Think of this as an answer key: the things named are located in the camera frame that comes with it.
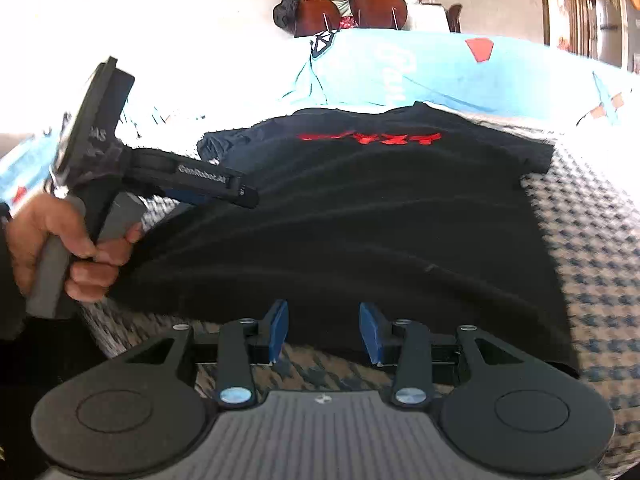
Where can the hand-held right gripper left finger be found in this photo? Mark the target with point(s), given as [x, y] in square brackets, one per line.
[280, 327]

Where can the red patterned cloth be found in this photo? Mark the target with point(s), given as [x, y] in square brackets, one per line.
[348, 22]

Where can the person's left hand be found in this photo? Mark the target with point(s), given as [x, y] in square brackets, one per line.
[40, 220]

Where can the houndstooth sofa seat cover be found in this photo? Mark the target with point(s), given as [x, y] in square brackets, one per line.
[590, 260]

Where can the black t-shirt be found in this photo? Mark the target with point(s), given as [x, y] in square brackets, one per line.
[350, 220]

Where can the wooden chair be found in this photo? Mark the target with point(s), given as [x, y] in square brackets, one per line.
[320, 15]
[380, 7]
[455, 17]

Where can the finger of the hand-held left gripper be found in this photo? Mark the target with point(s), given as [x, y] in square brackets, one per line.
[247, 196]
[185, 196]

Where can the table with white cloth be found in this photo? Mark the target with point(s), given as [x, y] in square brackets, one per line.
[427, 17]

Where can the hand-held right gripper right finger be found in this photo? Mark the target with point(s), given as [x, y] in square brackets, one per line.
[369, 330]

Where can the blue printed sofa cover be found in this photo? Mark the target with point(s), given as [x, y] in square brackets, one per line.
[440, 75]

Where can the wooden door frame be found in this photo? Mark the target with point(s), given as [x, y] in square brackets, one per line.
[565, 5]

